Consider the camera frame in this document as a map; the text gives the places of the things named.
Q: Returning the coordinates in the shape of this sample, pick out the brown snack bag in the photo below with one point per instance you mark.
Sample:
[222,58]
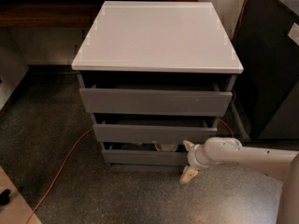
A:
[136,144]

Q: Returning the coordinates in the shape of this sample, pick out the light wooden board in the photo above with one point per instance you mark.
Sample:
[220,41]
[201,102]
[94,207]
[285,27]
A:
[17,210]

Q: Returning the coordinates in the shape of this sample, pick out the black cabinet on right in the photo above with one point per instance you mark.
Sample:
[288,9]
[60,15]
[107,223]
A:
[266,43]

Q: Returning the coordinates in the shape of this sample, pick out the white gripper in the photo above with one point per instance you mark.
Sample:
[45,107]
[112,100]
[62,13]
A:
[192,157]

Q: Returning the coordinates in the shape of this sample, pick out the grey middle drawer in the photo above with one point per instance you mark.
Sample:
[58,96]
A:
[153,131]

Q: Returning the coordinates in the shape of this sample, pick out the grey bottom drawer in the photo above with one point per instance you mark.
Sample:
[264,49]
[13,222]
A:
[122,153]

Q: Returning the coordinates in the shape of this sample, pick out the grey top drawer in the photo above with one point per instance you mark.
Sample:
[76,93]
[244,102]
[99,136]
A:
[155,102]

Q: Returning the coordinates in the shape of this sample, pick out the grey drawer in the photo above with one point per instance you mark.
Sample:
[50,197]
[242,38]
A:
[155,102]
[122,153]
[153,131]

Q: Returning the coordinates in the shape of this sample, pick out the grey drawer cabinet white top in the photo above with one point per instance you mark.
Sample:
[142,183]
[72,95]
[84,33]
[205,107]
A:
[170,46]

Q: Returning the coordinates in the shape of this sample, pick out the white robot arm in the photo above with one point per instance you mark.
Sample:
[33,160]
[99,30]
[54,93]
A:
[280,164]

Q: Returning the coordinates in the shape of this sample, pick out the white bowl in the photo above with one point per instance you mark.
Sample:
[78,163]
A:
[166,147]

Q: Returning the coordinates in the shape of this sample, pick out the black knob on wood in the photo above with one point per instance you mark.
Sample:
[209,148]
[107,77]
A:
[4,197]

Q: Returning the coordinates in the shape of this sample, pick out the dark wooden shelf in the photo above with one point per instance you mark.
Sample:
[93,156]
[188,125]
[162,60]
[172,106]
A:
[54,13]

